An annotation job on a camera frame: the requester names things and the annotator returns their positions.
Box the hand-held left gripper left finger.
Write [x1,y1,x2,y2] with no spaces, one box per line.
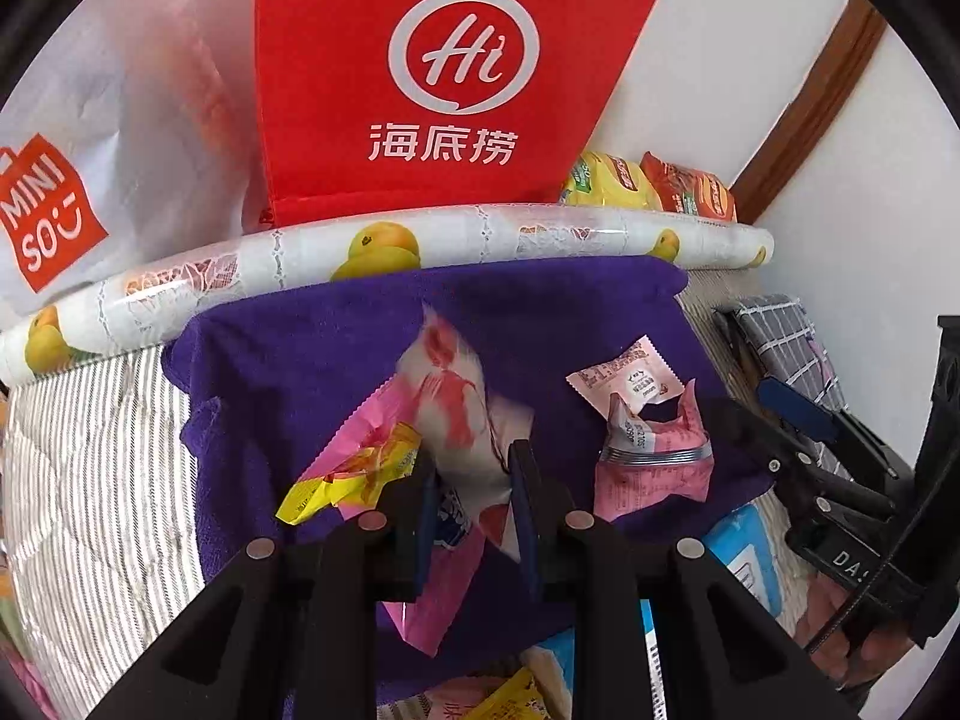
[86,454,443,720]

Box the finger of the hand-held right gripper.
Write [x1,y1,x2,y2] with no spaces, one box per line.
[712,397,893,533]
[756,377,912,481]

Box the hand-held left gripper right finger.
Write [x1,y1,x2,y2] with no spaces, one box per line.
[506,439,863,720]

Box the yellow snack wrapper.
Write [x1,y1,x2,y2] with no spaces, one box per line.
[276,421,425,527]

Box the pink packet with silver band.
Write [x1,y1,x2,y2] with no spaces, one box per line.
[592,379,713,522]

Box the pink packet with blue print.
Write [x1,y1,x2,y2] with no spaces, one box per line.
[289,304,537,657]

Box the pink sachet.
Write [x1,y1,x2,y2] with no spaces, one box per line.
[566,336,685,417]

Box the yellow snack packet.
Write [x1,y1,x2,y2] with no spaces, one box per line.
[469,667,556,720]

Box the person's right hand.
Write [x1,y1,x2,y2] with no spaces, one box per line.
[795,577,920,691]

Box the grey checked cloth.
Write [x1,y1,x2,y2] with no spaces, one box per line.
[712,292,848,421]

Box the purple towel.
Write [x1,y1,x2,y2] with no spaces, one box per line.
[161,255,777,698]

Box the red chip bag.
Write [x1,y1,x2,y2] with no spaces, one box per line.
[639,152,740,224]

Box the fruit printed paper roll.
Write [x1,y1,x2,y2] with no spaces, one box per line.
[0,202,775,395]

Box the yellow chip bag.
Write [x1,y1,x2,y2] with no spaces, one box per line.
[559,151,665,212]

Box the pink cloth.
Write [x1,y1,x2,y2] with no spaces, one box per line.
[0,660,61,720]

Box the red paper bag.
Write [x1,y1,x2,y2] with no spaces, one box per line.
[251,0,676,230]

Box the white plastic shopping bag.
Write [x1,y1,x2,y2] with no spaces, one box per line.
[0,0,275,316]

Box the brown wooden door frame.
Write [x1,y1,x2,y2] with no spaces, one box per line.
[727,0,890,227]

